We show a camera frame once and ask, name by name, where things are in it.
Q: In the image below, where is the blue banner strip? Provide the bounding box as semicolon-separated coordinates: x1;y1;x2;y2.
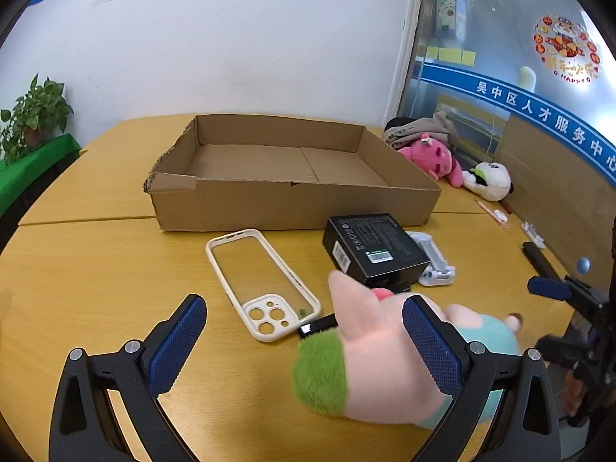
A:
418;63;615;186

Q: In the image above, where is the black flat bar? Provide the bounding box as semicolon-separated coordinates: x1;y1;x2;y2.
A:
522;242;561;280

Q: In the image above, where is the person's right hand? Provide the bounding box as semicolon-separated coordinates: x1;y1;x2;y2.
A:
561;370;585;417

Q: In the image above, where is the large cardboard box tray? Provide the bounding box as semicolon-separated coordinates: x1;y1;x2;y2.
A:
143;114;440;233

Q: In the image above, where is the white panda plush toy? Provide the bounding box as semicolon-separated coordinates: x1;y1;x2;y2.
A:
462;162;514;203

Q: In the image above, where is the white plastic clip device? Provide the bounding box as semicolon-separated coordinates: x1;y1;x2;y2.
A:
407;231;456;287

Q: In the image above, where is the potted green plant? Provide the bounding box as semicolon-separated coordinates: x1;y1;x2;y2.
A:
1;75;74;164

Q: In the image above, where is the beige folded cloth bag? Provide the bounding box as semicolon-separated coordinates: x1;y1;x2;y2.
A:
383;110;460;149

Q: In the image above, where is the black product box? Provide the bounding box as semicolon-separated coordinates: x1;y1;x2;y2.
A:
323;214;429;293

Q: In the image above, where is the pink pen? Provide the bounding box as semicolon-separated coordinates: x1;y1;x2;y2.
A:
476;199;509;231

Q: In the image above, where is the green table cloth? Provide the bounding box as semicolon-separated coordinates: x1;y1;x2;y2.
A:
0;134;82;215

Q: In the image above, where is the small white charm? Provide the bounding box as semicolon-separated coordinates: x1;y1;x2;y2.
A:
521;221;546;249

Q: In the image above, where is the pink strawberry plush toy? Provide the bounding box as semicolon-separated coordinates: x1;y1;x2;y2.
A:
398;132;464;188

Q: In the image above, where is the pink pig plush toy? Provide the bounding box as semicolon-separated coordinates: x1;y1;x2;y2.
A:
292;269;526;431

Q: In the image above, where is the white clear phone case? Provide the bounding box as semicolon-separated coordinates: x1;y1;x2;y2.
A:
205;228;321;343

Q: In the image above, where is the cartoon poster on glass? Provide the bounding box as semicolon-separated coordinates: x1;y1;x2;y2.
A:
434;0;468;43

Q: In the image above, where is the festive round window sticker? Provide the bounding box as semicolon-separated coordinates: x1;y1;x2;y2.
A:
532;13;601;85

